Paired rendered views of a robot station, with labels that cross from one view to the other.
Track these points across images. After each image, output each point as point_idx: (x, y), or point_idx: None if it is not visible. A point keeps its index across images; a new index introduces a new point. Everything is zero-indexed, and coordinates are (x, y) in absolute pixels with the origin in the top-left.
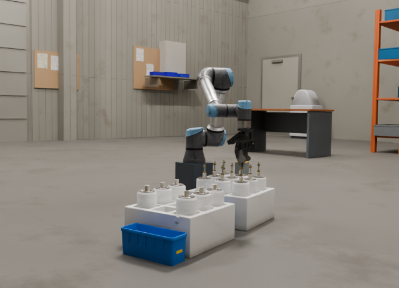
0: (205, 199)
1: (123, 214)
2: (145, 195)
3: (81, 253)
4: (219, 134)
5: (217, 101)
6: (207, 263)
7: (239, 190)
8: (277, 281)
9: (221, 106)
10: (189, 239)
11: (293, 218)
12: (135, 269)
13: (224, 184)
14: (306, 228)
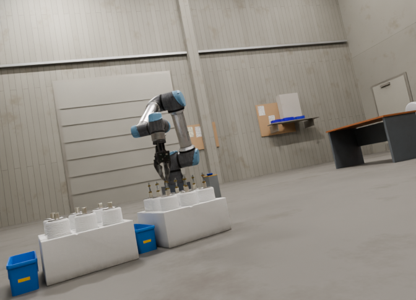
0: (82, 219)
1: None
2: (44, 222)
3: None
4: (187, 153)
5: (141, 122)
6: (47, 291)
7: (162, 205)
8: None
9: (141, 125)
10: (44, 265)
11: (249, 227)
12: None
13: (156, 201)
14: (236, 239)
